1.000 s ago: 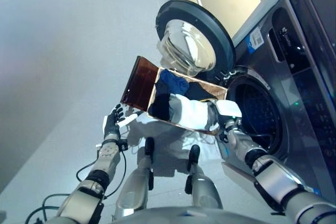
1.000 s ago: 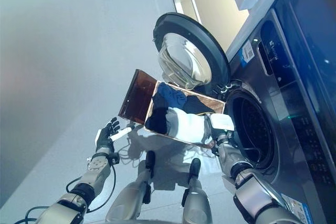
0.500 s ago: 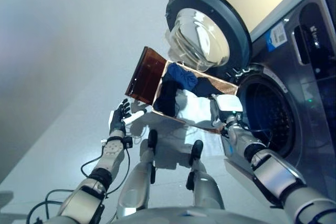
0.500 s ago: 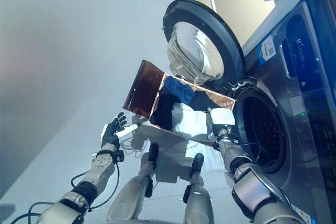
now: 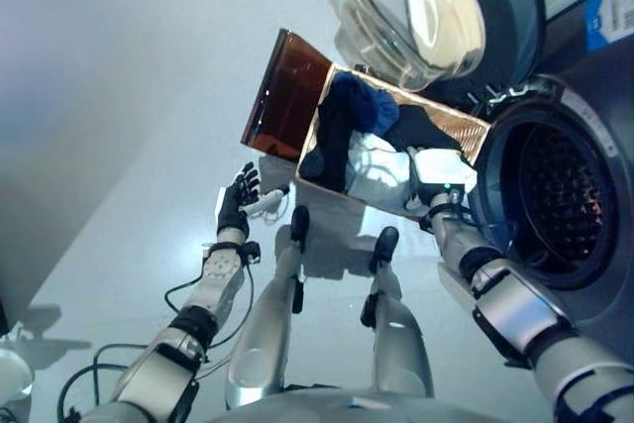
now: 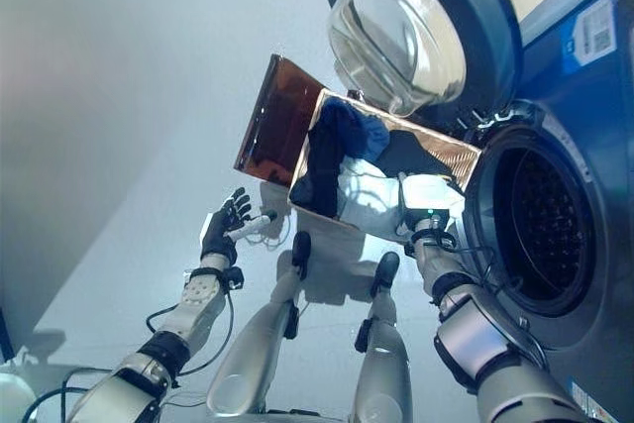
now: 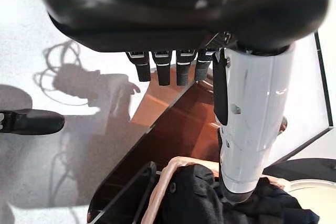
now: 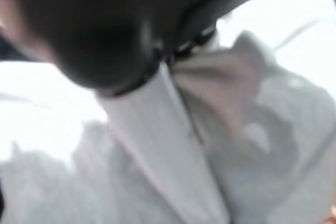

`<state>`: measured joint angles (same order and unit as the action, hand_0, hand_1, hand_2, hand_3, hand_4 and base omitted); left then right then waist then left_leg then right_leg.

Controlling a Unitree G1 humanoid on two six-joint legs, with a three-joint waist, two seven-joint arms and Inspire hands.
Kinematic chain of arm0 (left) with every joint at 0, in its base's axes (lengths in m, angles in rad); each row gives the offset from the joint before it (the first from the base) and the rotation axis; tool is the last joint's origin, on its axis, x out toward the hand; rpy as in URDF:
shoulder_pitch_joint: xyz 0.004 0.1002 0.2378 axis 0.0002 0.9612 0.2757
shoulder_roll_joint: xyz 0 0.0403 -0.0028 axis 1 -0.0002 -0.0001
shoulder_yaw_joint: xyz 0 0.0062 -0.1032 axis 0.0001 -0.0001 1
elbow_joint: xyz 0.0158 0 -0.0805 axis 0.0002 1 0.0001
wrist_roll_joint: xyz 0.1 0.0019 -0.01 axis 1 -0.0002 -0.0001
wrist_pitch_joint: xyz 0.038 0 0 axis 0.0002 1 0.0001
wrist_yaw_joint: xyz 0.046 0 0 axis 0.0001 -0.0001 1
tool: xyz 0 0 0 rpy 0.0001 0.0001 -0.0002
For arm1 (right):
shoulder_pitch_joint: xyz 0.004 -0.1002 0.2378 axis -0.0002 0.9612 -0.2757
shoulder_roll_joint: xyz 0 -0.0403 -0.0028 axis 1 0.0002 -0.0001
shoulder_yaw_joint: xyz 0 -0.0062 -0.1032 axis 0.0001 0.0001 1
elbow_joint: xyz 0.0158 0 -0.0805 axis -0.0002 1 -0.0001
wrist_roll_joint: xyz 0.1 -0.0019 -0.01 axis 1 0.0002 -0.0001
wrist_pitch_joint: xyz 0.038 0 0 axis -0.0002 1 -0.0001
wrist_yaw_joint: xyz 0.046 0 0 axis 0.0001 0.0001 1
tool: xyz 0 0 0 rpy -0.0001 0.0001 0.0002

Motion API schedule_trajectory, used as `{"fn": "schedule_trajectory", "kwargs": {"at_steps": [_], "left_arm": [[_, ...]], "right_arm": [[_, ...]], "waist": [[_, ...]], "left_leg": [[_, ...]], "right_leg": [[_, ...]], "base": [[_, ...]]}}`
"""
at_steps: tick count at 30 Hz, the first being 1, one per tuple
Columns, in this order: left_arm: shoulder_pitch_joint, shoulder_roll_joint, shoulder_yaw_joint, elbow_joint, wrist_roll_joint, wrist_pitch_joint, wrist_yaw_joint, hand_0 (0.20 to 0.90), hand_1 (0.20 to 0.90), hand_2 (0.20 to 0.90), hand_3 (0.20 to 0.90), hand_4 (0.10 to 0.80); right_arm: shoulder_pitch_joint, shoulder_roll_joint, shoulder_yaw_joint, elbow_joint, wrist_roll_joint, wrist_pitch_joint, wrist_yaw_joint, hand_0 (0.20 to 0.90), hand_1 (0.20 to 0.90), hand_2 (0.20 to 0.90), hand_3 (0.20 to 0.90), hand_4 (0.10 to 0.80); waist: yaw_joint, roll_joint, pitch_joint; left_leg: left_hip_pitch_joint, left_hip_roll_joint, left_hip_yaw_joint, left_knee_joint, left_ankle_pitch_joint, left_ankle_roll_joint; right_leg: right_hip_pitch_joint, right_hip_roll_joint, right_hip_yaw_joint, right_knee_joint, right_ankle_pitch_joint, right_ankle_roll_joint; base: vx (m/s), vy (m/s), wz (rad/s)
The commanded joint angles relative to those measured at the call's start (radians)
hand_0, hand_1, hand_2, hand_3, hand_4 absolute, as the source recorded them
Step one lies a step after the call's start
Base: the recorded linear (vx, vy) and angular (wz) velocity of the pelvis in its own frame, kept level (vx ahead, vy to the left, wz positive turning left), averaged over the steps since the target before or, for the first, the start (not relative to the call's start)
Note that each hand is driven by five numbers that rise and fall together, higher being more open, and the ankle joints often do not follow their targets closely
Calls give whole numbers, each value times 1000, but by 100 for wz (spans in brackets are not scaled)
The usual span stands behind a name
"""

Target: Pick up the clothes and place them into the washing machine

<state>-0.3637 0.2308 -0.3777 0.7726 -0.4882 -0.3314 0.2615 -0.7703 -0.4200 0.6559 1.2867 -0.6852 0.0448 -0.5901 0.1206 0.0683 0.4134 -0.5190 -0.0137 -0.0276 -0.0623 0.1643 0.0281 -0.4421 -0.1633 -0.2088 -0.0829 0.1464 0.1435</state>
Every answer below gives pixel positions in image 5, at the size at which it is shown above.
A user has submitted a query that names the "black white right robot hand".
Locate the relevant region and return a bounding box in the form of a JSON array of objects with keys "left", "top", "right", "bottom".
[{"left": 403, "top": 144, "right": 476, "bottom": 211}]

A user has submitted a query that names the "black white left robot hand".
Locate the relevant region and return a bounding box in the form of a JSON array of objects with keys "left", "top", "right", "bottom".
[{"left": 215, "top": 160, "right": 291, "bottom": 236}]

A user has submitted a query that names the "black garment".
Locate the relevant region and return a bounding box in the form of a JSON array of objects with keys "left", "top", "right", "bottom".
[{"left": 390, "top": 105, "right": 465, "bottom": 157}]

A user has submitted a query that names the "white garment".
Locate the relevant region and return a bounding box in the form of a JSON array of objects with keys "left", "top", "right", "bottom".
[{"left": 344, "top": 138, "right": 476, "bottom": 211}]

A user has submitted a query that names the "grey washing machine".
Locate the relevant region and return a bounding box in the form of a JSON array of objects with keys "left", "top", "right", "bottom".
[{"left": 465, "top": 0, "right": 634, "bottom": 350}]

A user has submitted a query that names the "wicker laundry basket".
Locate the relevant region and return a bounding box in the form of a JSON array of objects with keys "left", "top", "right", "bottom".
[{"left": 294, "top": 64, "right": 494, "bottom": 224}]

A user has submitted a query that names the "blue garment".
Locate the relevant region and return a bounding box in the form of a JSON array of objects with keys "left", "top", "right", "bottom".
[{"left": 331, "top": 70, "right": 400, "bottom": 140}]

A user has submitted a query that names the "dark navy garment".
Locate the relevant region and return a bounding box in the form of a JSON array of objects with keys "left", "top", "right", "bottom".
[{"left": 301, "top": 90, "right": 368, "bottom": 194}]

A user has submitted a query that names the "silver left robot leg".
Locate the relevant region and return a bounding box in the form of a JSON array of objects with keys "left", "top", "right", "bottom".
[{"left": 225, "top": 204, "right": 311, "bottom": 412}]

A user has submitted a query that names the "silver robot leg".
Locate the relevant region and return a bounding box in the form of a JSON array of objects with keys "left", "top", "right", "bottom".
[
  {"left": 225, "top": 204, "right": 311, "bottom": 412},
  {"left": 359, "top": 225, "right": 435, "bottom": 399}
]

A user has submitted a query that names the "round glass washer door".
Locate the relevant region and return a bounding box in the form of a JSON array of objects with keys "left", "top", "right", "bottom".
[{"left": 326, "top": 0, "right": 546, "bottom": 95}]

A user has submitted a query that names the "silver right robot leg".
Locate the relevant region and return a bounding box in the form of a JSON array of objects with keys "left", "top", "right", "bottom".
[{"left": 359, "top": 225, "right": 435, "bottom": 399}]

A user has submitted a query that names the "blue energy label sticker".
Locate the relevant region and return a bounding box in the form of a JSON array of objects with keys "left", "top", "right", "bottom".
[{"left": 583, "top": 0, "right": 634, "bottom": 53}]

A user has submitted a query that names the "grey robot torso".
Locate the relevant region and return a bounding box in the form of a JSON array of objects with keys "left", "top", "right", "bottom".
[{"left": 207, "top": 382, "right": 541, "bottom": 423}]

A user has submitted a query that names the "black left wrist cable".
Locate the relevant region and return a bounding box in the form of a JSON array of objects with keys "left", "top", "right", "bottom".
[{"left": 56, "top": 244, "right": 259, "bottom": 423}]

